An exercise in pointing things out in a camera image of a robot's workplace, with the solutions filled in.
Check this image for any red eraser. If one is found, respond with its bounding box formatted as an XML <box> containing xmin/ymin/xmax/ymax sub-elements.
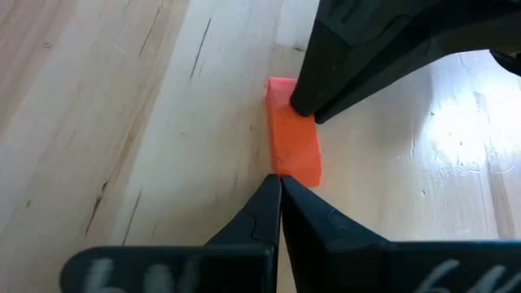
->
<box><xmin>265</xmin><ymin>77</ymin><xmax>324</xmax><ymax>189</ymax></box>

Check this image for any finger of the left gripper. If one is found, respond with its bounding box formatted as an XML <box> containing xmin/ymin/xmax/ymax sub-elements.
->
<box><xmin>289</xmin><ymin>0</ymin><xmax>521</xmax><ymax>118</ymax></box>
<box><xmin>313</xmin><ymin>11</ymin><xmax>521</xmax><ymax>125</ymax></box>

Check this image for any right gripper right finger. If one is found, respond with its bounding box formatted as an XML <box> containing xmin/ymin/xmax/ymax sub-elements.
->
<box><xmin>280</xmin><ymin>175</ymin><xmax>392</xmax><ymax>293</ymax></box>

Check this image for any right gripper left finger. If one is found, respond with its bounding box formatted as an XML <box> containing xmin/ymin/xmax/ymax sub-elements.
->
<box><xmin>203</xmin><ymin>173</ymin><xmax>283</xmax><ymax>293</ymax></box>

